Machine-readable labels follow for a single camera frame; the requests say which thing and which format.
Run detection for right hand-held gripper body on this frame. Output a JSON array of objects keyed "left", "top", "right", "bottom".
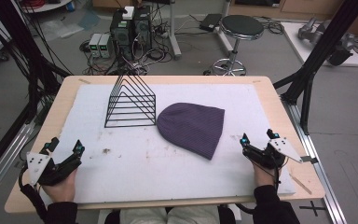
[{"left": 241, "top": 137, "right": 304, "bottom": 171}]

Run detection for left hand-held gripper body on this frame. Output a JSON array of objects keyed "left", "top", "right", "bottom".
[{"left": 26, "top": 151, "right": 83, "bottom": 187}]

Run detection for purple knitted beanie hat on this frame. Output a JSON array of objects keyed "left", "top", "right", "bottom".
[{"left": 156, "top": 102, "right": 226, "bottom": 161}]

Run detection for person's right hand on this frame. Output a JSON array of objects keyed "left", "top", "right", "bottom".
[{"left": 253, "top": 161, "right": 282, "bottom": 189}]

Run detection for person's left hand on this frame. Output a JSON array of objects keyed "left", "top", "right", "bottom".
[{"left": 41, "top": 169, "right": 77, "bottom": 204}]

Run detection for thin wooden stick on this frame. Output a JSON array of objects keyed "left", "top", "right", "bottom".
[{"left": 288, "top": 173, "right": 313, "bottom": 196}]

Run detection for white foam mat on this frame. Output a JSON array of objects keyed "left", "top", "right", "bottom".
[{"left": 39, "top": 82, "right": 296, "bottom": 205}]

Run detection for white board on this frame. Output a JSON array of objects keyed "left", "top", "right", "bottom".
[{"left": 280, "top": 21, "right": 358, "bottom": 68}]

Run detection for grey power supply unit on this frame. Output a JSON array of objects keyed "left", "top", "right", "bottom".
[
  {"left": 88, "top": 33, "right": 103, "bottom": 59},
  {"left": 98, "top": 33, "right": 114, "bottom": 59}
]

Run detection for person's legs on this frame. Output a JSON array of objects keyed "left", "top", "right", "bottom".
[{"left": 118, "top": 205, "right": 221, "bottom": 224}]

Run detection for black round stool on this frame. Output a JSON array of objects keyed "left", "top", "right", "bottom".
[{"left": 210, "top": 14, "right": 266, "bottom": 77}]

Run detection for black computer tower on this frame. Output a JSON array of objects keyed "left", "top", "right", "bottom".
[
  {"left": 132, "top": 5, "right": 153, "bottom": 51},
  {"left": 109, "top": 11, "right": 135, "bottom": 61}
]

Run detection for black flat box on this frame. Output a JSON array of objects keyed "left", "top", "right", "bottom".
[{"left": 199, "top": 12, "right": 224, "bottom": 33}]

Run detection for round white table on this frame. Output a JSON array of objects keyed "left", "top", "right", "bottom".
[{"left": 20, "top": 0, "right": 73, "bottom": 14}]

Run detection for white box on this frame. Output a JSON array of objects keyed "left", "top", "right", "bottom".
[{"left": 122, "top": 6, "right": 135, "bottom": 21}]

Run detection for aluminium rail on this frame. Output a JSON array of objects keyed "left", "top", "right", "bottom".
[
  {"left": 280, "top": 94, "right": 349, "bottom": 224},
  {"left": 0, "top": 119, "right": 36, "bottom": 208}
]

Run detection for black wire rack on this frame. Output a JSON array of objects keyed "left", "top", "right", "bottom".
[{"left": 103, "top": 73, "right": 158, "bottom": 129}]

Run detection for black metal frame strut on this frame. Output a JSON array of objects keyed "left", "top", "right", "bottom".
[
  {"left": 0, "top": 0, "right": 73, "bottom": 125},
  {"left": 272, "top": 0, "right": 358, "bottom": 135}
]

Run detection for tangle of floor cables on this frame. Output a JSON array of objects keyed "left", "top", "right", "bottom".
[{"left": 78, "top": 36, "right": 176, "bottom": 77}]

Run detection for white desk leg frame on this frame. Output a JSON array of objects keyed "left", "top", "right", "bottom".
[{"left": 167, "top": 0, "right": 235, "bottom": 61}]

